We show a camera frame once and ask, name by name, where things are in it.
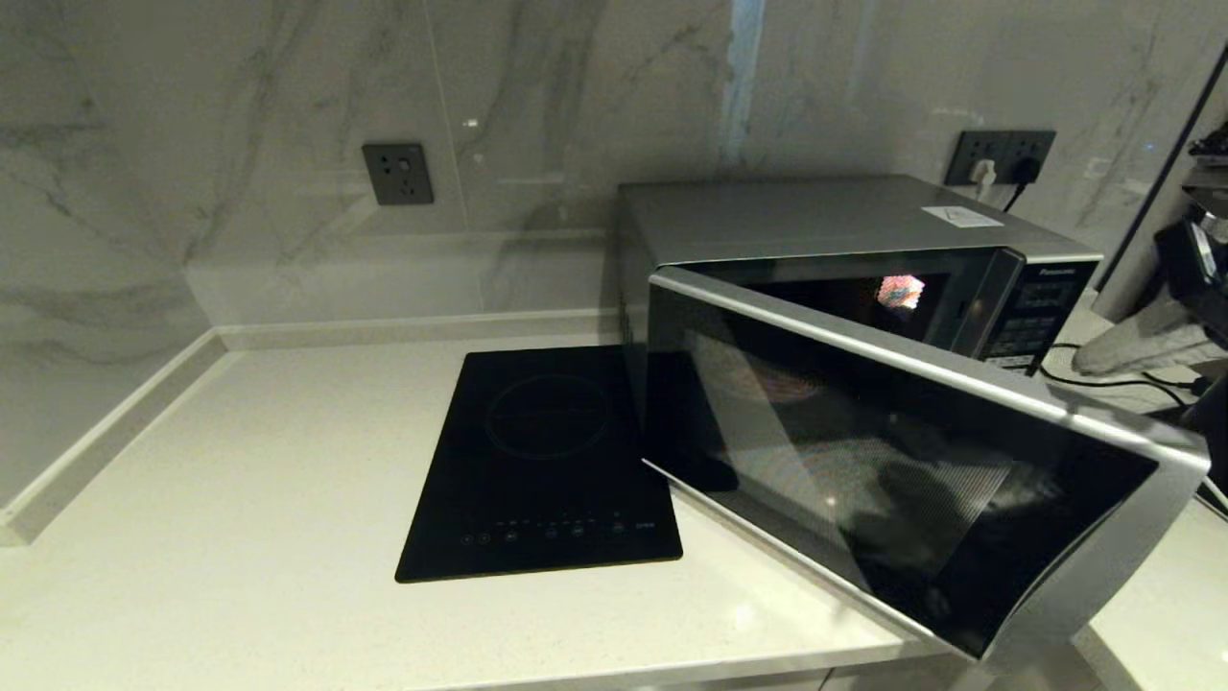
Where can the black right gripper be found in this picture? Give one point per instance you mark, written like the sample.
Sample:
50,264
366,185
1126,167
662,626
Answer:
1194,278

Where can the black glass microwave door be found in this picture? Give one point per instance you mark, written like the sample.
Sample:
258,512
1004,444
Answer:
911,461

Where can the black appliance base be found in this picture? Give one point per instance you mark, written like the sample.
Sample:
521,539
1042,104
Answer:
1211,403

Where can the black power plug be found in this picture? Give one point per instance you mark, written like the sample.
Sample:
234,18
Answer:
1025,171

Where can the white sticker label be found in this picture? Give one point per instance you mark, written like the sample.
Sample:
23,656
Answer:
962,217

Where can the white power plug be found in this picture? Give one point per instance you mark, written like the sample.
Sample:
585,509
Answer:
981,176

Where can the black induction cooktop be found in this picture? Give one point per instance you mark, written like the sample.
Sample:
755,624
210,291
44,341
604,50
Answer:
528,470

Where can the grey double wall socket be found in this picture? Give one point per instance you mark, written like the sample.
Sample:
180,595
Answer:
969,146

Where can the grey single wall socket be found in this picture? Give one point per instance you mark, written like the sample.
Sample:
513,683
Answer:
397,175

